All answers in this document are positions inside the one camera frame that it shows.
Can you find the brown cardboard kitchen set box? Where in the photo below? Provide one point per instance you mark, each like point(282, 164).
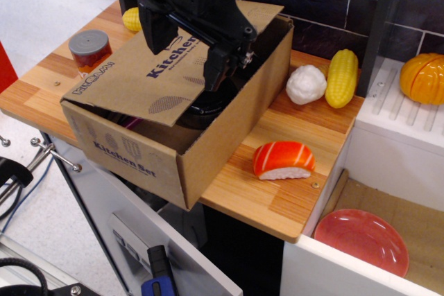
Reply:
point(125, 115)

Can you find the white toy cauliflower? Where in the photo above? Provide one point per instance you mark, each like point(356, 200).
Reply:
point(306, 84)

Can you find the toy salmon sushi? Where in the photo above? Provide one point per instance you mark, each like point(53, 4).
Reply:
point(280, 160)

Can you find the white cabinet door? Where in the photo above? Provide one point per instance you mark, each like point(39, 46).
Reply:
point(126, 227)

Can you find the black vertical shelf post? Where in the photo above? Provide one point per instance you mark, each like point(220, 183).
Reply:
point(377, 45)

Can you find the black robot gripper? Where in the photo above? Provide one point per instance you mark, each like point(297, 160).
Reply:
point(218, 23)

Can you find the red plastic plate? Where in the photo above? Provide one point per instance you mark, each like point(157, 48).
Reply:
point(365, 236)

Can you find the white dish rack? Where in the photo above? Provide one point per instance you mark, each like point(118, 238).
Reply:
point(388, 112)

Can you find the large yellow toy corn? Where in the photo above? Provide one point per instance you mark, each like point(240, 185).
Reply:
point(341, 79)

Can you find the small yellow toy corn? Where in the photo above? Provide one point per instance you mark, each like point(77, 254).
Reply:
point(131, 19)

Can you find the orange toy pumpkin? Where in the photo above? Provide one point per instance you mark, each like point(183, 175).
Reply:
point(421, 78)

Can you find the grey lidded red can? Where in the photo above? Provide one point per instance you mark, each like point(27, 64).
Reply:
point(89, 49)

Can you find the black pot inside box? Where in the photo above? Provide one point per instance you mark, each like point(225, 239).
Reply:
point(208, 106)

